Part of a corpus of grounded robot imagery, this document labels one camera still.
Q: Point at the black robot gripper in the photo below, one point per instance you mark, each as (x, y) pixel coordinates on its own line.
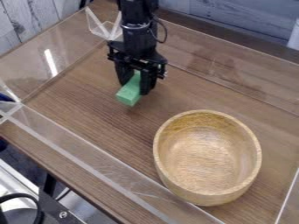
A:
(135, 54)

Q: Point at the green rectangular block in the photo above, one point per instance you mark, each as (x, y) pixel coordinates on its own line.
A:
(128, 94)

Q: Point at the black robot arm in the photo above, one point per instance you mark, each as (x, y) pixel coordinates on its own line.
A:
(137, 14)

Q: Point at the light brown wooden bowl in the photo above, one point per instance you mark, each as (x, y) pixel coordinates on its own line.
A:
(207, 157)

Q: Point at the black table leg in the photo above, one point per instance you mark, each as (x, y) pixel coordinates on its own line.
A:
(49, 185)

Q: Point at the clear acrylic tray enclosure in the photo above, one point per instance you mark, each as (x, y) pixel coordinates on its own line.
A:
(93, 142)

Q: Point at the black metal bracket with screw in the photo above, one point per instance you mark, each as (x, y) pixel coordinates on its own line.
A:
(55, 213)

